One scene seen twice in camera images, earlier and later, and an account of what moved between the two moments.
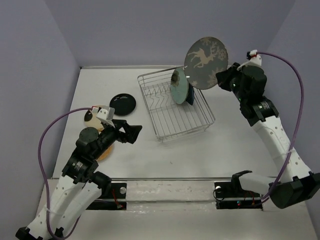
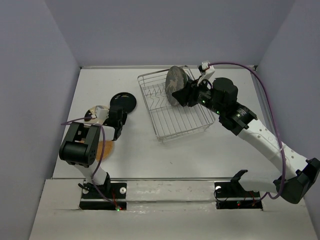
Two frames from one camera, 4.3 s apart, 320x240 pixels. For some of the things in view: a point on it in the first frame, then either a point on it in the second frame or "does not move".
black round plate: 123,104 does not move
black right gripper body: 236,84 -> 203,95
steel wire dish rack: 170,120 does not move
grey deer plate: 205,57 -> 176,79
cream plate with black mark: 91,121 does not move
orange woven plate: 106,153 does not move
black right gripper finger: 225,78 -> 185,96
